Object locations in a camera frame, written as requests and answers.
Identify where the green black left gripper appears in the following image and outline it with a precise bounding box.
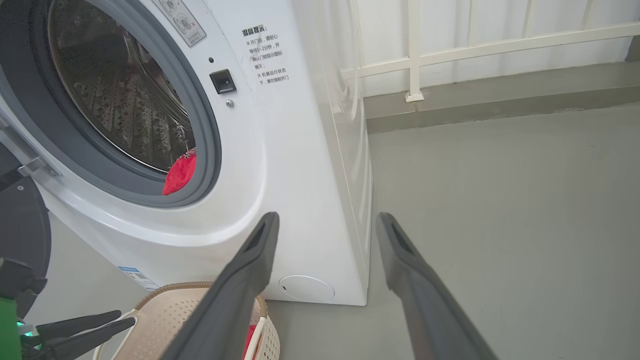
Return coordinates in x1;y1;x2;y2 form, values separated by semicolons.
0;297;136;360

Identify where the black door lock socket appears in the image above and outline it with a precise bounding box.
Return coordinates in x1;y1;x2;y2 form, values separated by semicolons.
209;69;237;95

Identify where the cream perforated laundry basket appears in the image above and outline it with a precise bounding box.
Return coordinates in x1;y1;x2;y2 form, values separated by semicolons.
92;281;281;360

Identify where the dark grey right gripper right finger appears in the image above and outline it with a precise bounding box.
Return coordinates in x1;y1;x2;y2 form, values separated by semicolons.
376;212;501;360

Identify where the black round glass washer door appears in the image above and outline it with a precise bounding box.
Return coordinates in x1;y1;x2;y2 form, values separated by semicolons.
0;112;62;306

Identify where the white metal railing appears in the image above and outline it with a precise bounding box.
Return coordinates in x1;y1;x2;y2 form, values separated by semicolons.
340;0;640;103

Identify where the stainless steel washing machine drum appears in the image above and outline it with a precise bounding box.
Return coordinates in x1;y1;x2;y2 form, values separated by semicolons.
48;0;197;173

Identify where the red garment with white trim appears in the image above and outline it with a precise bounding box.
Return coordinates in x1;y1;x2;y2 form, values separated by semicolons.
162;148;197;196

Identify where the grey warning sticker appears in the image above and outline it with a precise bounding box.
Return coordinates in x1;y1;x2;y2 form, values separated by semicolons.
151;0;207;48

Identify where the white front-load washing machine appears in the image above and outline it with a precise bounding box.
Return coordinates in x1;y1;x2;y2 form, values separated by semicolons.
0;0;373;307

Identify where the round white filter cover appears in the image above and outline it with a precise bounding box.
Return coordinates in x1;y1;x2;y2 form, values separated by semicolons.
278;274;336;302

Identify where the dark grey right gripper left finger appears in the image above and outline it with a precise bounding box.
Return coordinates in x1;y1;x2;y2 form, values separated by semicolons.
160;211;281;360

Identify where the blue energy label sticker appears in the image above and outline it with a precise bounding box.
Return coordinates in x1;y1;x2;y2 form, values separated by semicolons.
118;266;160;292

